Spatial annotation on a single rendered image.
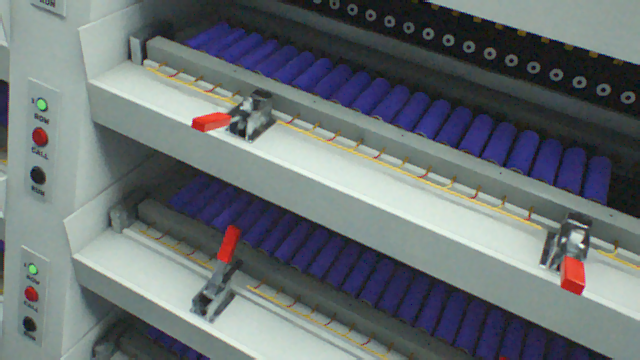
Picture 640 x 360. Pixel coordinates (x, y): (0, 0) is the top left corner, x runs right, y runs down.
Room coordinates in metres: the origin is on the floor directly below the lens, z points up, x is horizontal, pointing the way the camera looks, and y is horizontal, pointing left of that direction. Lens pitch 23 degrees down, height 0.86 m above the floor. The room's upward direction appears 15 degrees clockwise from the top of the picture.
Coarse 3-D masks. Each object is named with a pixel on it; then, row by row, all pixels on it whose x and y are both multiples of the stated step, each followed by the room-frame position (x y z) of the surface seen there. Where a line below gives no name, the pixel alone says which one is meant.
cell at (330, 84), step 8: (336, 72) 0.52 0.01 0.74; (344, 72) 0.53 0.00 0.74; (328, 80) 0.51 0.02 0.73; (336, 80) 0.51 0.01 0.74; (344, 80) 0.52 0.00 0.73; (320, 88) 0.49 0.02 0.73; (328, 88) 0.50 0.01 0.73; (336, 88) 0.51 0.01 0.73; (320, 96) 0.49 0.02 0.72; (328, 96) 0.49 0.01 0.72
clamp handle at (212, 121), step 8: (248, 104) 0.43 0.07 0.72; (216, 112) 0.40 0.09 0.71; (232, 112) 0.42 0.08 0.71; (240, 112) 0.43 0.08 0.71; (248, 112) 0.43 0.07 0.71; (192, 120) 0.37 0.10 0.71; (200, 120) 0.37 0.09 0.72; (208, 120) 0.38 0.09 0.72; (216, 120) 0.38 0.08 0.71; (224, 120) 0.39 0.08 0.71; (232, 120) 0.41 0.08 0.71; (200, 128) 0.37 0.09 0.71; (208, 128) 0.37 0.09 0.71; (216, 128) 0.38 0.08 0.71
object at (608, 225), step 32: (160, 64) 0.50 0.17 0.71; (192, 64) 0.49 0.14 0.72; (224, 64) 0.50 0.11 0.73; (288, 96) 0.46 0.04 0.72; (352, 128) 0.44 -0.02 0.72; (384, 128) 0.44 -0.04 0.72; (416, 160) 0.43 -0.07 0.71; (448, 160) 0.41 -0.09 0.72; (480, 160) 0.42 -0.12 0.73; (448, 192) 0.40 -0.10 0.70; (512, 192) 0.40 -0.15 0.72; (544, 192) 0.40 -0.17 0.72; (608, 224) 0.38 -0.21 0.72; (608, 256) 0.36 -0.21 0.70
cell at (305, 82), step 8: (320, 64) 0.53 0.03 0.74; (328, 64) 0.54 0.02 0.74; (304, 72) 0.52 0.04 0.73; (312, 72) 0.52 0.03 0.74; (320, 72) 0.52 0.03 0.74; (328, 72) 0.54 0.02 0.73; (296, 80) 0.50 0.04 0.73; (304, 80) 0.50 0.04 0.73; (312, 80) 0.51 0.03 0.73; (320, 80) 0.52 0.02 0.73; (304, 88) 0.49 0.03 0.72; (312, 88) 0.51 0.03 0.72
